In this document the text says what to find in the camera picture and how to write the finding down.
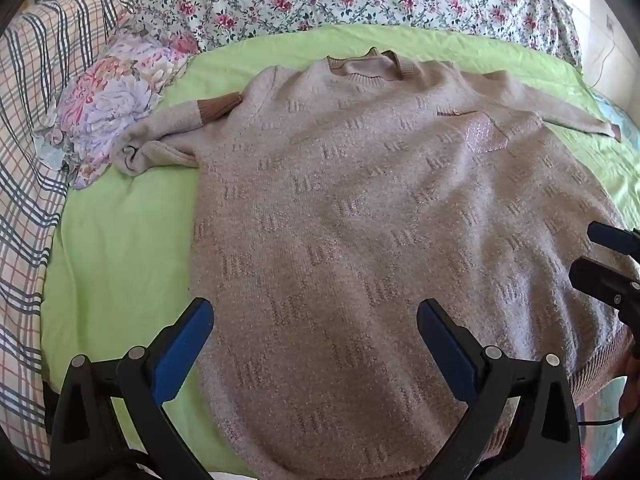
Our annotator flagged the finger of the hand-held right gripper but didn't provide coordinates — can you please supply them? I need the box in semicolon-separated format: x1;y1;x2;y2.
569;257;640;322
587;221;640;257

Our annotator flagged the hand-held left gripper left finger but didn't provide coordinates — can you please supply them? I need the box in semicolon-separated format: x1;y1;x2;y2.
49;297;216;480

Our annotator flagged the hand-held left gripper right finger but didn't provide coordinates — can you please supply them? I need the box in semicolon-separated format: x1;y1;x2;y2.
416;298;584;480

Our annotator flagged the beige knitted sweater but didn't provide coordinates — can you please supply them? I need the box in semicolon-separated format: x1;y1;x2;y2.
117;48;640;480

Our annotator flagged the light green bed sheet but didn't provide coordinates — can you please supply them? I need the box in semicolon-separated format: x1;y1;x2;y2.
41;24;640;476

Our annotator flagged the plaid blanket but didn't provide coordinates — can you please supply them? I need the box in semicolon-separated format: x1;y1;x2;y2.
0;0;143;473

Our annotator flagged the large flower print cloth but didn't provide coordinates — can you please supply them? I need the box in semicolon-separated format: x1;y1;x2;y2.
34;12;201;191

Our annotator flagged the black cable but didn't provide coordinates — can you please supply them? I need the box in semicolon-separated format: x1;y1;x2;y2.
577;410;625;428

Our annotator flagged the white wall cable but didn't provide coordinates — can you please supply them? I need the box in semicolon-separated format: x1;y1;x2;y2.
586;16;617;88

